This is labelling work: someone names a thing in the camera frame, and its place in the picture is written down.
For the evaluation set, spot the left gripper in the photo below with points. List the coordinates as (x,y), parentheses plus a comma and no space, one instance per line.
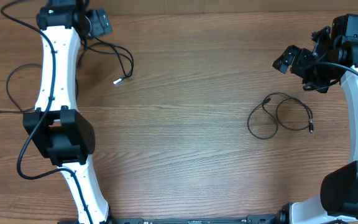
(100,21)

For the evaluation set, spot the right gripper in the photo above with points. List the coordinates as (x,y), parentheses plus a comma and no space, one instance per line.
(303,66)

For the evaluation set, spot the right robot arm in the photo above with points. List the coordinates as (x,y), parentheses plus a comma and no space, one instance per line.
(337,201)

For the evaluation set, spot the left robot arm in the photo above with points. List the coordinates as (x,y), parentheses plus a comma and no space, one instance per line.
(56,127)

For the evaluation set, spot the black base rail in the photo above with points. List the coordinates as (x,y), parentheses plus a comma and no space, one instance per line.
(250,219)

